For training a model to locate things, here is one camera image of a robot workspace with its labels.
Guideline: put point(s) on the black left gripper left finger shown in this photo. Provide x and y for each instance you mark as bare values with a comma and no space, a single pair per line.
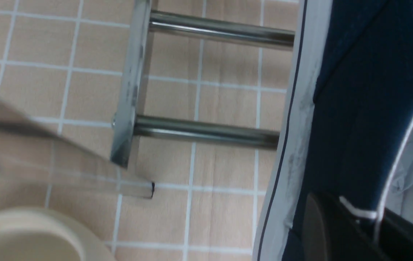
331,234

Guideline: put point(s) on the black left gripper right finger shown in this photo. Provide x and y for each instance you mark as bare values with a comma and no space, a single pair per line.
395,237

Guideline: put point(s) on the navy canvas sneaker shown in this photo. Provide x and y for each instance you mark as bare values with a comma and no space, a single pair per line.
347,127

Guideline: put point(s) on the steel shoe rack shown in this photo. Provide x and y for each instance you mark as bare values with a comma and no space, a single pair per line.
129,123

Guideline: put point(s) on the right cream foam slide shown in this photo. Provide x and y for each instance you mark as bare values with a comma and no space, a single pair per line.
38,234

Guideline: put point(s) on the checked peach floor cloth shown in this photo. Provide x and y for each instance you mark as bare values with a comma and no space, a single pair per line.
61,63

